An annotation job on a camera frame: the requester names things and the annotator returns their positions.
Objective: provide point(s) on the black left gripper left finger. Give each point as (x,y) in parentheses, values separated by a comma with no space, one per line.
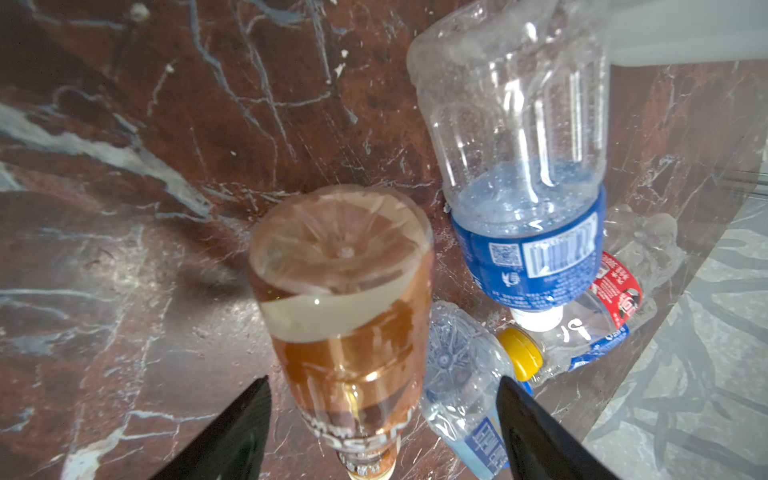
(233,445)

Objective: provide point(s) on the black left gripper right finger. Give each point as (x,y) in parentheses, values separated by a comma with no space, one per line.
(538,447)

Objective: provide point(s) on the soda water bottle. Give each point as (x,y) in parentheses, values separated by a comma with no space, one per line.
(464,369)

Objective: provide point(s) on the brown Nescafe bottle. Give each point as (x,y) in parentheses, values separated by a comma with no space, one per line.
(343,277)

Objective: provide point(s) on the small water bottle white cap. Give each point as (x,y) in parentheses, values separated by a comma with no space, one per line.
(515,98)

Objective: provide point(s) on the white plastic trash bin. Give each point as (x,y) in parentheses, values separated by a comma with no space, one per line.
(648,33)

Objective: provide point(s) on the clear bottle red label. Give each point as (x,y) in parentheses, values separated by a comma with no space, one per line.
(640,254)

